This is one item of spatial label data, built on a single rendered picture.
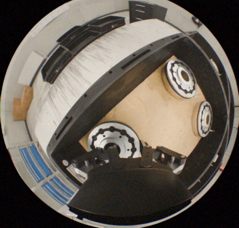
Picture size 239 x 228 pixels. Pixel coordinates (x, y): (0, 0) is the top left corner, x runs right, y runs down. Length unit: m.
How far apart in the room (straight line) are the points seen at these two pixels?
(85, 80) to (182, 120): 0.38
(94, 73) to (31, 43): 2.60
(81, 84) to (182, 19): 3.43
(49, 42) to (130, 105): 2.80
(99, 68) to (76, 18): 2.73
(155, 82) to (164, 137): 0.13
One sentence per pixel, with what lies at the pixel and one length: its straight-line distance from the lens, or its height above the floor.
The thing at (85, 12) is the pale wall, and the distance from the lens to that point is 3.13.
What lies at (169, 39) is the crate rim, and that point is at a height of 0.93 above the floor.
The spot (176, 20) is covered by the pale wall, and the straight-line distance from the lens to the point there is 3.49.
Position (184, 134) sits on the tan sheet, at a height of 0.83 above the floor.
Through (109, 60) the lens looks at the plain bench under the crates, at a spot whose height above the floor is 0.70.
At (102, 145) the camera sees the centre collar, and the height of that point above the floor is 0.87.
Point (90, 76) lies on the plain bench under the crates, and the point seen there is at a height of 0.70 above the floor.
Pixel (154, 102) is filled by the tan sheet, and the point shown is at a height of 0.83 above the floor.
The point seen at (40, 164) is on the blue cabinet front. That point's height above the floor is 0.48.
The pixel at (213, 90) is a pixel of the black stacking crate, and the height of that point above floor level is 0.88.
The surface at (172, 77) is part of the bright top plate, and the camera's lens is 0.19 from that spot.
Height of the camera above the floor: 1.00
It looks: 85 degrees down
